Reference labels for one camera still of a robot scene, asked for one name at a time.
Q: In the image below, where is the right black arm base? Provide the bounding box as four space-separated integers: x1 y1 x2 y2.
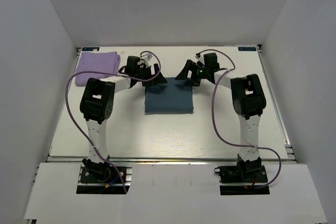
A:
214 158 270 196

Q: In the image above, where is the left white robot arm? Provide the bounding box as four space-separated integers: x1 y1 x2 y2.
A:
80 51 167 182

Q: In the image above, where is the dark teal t-shirt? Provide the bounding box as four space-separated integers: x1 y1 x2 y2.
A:
144 77 194 114

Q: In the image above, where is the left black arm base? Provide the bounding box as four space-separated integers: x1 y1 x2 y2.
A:
76 158 131 195

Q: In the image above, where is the folded lavender t-shirt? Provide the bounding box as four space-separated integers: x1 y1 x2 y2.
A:
75 51 121 87

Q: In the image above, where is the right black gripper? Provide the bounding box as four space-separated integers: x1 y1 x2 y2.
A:
176 59 210 87

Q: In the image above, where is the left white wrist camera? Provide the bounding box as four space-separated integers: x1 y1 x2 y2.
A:
140 53 153 67

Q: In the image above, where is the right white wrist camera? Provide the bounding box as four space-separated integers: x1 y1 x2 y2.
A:
195 53 205 65

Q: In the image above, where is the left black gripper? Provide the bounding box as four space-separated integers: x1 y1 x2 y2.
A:
135 63 166 87

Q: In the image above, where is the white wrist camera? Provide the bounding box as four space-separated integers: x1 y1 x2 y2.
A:
195 53 205 65
140 53 153 67

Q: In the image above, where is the blue table sticker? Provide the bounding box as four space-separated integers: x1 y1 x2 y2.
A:
81 47 100 51
238 47 257 51

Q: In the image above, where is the left blue table sticker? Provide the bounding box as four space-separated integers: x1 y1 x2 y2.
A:
81 47 100 51

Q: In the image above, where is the right blue table sticker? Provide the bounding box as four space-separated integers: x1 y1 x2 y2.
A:
238 47 257 51

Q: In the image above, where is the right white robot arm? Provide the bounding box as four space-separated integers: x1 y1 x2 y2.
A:
175 49 266 182

